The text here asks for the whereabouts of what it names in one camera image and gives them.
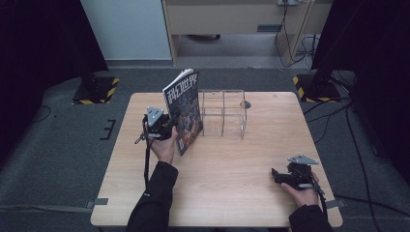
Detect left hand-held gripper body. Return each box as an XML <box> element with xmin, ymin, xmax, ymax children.
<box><xmin>141</xmin><ymin>106</ymin><xmax>174</xmax><ymax>141</ymax></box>

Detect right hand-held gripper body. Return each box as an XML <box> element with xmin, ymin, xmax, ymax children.
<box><xmin>283</xmin><ymin>154</ymin><xmax>320</xmax><ymax>191</ymax></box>

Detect dark illustrated magazine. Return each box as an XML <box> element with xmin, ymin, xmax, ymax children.
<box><xmin>161</xmin><ymin>68</ymin><xmax>204</xmax><ymax>158</ymax></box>

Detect clear acrylic divided rack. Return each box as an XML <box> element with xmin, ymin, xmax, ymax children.
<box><xmin>197</xmin><ymin>89</ymin><xmax>249</xmax><ymax>140</ymax></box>

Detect person's right hand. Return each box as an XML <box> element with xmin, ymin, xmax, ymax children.
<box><xmin>280</xmin><ymin>172</ymin><xmax>320</xmax><ymax>209</ymax></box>

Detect person's left hand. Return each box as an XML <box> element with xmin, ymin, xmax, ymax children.
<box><xmin>149</xmin><ymin>126</ymin><xmax>180</xmax><ymax>165</ymax></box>

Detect grey tape strip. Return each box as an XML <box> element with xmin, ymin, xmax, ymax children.
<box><xmin>86</xmin><ymin>197</ymin><xmax>109</xmax><ymax>209</ymax></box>
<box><xmin>325</xmin><ymin>198</ymin><xmax>348</xmax><ymax>210</ymax></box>

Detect striped-edge black stand base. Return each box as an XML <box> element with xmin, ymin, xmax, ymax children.
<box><xmin>292</xmin><ymin>73</ymin><xmax>342</xmax><ymax>103</ymax></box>
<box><xmin>72</xmin><ymin>75</ymin><xmax>121</xmax><ymax>105</ymax></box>

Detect white cabinet panel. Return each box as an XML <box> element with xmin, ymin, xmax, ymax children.
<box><xmin>79</xmin><ymin>0</ymin><xmax>172</xmax><ymax>61</ymax></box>

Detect light wooden desk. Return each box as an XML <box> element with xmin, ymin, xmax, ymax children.
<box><xmin>161</xmin><ymin>0</ymin><xmax>334</xmax><ymax>67</ymax></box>

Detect black curtain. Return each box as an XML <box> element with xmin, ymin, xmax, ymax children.
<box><xmin>0</xmin><ymin>0</ymin><xmax>109</xmax><ymax>168</ymax></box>
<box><xmin>310</xmin><ymin>0</ymin><xmax>410</xmax><ymax>187</ymax></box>

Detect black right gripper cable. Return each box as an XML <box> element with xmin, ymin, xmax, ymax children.
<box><xmin>307</xmin><ymin>175</ymin><xmax>329</xmax><ymax>220</ymax></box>

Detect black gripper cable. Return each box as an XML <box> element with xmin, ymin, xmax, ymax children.
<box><xmin>134</xmin><ymin>131</ymin><xmax>153</xmax><ymax>189</ymax></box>
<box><xmin>307</xmin><ymin>175</ymin><xmax>329</xmax><ymax>220</ymax></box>

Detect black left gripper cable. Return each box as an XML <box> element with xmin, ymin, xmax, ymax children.
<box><xmin>134</xmin><ymin>131</ymin><xmax>153</xmax><ymax>189</ymax></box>

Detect thin black floor cable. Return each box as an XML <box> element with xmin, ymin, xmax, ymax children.
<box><xmin>31</xmin><ymin>104</ymin><xmax>53</xmax><ymax>124</ymax></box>

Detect black hanging cables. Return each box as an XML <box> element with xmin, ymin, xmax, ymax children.
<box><xmin>274</xmin><ymin>0</ymin><xmax>321</xmax><ymax>69</ymax></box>

